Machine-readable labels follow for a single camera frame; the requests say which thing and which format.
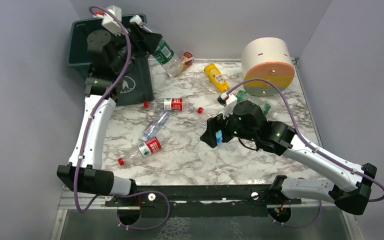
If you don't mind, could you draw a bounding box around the clear bottle red green label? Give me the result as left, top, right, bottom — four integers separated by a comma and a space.
117, 133, 168, 166

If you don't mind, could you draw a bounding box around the cream cylindrical drum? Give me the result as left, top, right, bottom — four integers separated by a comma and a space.
241, 37, 296, 91

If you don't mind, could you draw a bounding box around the clear bottle dark green label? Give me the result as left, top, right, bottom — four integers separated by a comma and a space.
129, 14, 183, 77

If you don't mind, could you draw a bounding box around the purple cable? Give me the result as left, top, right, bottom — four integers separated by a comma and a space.
73, 5, 171, 232
226, 78, 384, 230

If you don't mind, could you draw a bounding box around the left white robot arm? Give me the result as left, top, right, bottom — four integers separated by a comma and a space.
56, 23, 163, 196

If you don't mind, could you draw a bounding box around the clear bottle blue label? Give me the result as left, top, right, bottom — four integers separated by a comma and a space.
215, 130, 235, 146

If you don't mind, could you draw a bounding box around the dark green trash bin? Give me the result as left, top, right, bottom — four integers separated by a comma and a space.
67, 18, 155, 107

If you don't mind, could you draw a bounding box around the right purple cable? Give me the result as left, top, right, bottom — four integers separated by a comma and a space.
226, 78, 384, 230

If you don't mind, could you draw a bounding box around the amber red-label bottle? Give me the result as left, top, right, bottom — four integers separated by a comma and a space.
179, 51, 195, 69

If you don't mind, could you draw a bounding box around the yellow plastic bottle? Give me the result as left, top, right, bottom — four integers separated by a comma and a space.
204, 63, 230, 93

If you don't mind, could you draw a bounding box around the clear bottle red cap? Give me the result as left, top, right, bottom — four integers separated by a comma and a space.
143, 98, 192, 112

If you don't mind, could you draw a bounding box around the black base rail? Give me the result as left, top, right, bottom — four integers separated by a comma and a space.
104, 184, 302, 218

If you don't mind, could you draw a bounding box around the crushed clear blue bottle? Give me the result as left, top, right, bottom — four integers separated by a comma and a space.
139, 110, 171, 141

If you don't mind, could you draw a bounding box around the green tinted plastic bottle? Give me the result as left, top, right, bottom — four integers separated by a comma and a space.
236, 90, 279, 119

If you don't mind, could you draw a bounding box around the clear bottle red white label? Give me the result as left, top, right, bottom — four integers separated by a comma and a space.
197, 107, 220, 121

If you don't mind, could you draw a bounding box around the aluminium frame rail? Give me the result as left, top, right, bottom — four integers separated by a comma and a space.
58, 186, 106, 210

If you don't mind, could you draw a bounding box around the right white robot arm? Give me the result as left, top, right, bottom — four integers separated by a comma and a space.
200, 100, 377, 215

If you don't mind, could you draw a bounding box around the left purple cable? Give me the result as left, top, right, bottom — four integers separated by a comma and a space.
73, 5, 171, 232

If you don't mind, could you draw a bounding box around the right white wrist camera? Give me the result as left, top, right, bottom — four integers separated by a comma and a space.
217, 92, 237, 119

